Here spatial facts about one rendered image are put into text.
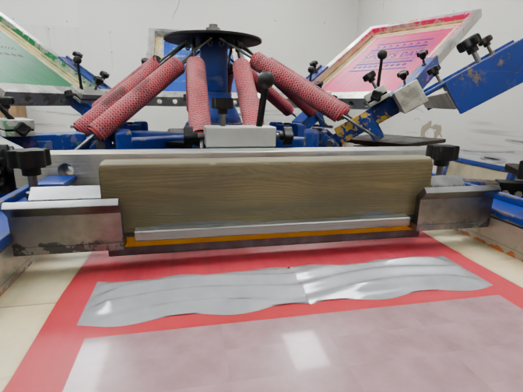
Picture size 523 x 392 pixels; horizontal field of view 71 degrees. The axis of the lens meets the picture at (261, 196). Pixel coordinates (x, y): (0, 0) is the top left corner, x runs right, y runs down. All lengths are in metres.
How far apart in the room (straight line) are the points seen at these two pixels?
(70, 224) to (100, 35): 4.29
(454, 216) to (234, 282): 0.27
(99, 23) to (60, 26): 0.39
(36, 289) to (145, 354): 0.15
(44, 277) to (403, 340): 0.32
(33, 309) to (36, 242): 0.07
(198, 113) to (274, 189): 0.49
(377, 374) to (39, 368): 0.21
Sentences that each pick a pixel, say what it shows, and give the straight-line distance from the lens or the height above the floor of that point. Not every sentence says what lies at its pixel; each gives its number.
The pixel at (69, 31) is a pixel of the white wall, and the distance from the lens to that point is 4.69.
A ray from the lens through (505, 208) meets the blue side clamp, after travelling 0.51.
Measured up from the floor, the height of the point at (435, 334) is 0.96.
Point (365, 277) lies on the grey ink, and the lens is 0.36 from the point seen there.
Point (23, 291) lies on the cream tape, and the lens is 0.39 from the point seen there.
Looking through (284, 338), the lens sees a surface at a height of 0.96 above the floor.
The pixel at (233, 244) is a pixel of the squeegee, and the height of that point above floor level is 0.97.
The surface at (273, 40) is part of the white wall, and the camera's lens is 4.67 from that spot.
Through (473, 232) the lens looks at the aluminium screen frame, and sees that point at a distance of 0.53.
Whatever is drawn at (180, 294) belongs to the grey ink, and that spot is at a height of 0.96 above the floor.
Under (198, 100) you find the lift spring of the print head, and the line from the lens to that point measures 0.89.
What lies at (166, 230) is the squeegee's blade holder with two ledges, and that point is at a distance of 0.37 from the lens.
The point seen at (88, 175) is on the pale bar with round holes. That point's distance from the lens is 0.61.
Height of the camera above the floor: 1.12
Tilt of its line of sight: 14 degrees down
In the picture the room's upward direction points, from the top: 1 degrees clockwise
